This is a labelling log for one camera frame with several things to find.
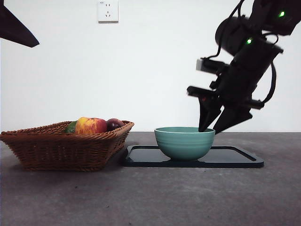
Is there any white wall power socket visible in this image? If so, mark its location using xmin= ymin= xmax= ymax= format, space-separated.
xmin=98 ymin=0 xmax=119 ymax=24

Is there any brown wicker basket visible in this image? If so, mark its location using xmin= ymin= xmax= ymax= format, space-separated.
xmin=0 ymin=121 xmax=135 ymax=172

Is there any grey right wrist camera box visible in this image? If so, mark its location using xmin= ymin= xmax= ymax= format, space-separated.
xmin=196 ymin=57 xmax=230 ymax=76

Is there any dark purple fruit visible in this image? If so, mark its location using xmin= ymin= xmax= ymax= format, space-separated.
xmin=106 ymin=118 xmax=125 ymax=132

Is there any teal ribbed bowl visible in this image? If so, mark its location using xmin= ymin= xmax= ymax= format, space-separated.
xmin=154 ymin=126 xmax=216 ymax=162

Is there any black right gripper cable loop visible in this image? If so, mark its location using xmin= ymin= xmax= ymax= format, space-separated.
xmin=253 ymin=61 xmax=277 ymax=104

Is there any black right camera cable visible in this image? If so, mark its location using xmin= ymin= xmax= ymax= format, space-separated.
xmin=206 ymin=0 xmax=246 ymax=60

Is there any green fruit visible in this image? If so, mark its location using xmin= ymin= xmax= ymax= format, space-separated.
xmin=64 ymin=121 xmax=78 ymax=134

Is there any dark rectangular tray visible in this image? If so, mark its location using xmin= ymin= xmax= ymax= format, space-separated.
xmin=121 ymin=145 xmax=264 ymax=169

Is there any red yellow apple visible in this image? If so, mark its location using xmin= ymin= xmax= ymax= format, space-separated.
xmin=74 ymin=117 xmax=108 ymax=135

